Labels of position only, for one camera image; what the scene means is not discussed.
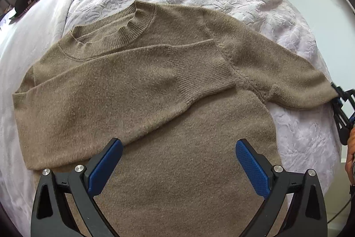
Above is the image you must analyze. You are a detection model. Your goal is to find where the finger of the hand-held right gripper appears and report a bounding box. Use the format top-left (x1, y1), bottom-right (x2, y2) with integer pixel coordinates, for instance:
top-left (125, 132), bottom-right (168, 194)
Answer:
top-left (333, 98), bottom-right (355, 146)
top-left (331, 82), bottom-right (355, 106)

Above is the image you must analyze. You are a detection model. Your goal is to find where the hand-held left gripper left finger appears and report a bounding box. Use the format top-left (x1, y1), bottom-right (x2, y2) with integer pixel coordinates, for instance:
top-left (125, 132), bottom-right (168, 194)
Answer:
top-left (31, 138), bottom-right (124, 237)

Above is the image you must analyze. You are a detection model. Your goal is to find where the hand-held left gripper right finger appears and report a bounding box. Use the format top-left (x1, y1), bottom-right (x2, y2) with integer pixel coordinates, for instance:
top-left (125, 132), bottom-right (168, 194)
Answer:
top-left (235, 138), bottom-right (328, 237)

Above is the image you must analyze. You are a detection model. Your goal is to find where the tan knit sweater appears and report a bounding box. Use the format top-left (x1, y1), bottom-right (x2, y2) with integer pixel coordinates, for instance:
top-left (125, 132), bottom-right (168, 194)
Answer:
top-left (12, 0), bottom-right (337, 237)

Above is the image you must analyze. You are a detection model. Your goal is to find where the person's right hand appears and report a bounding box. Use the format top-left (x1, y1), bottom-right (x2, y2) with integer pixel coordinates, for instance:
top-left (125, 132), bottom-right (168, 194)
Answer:
top-left (345, 127), bottom-right (355, 180)

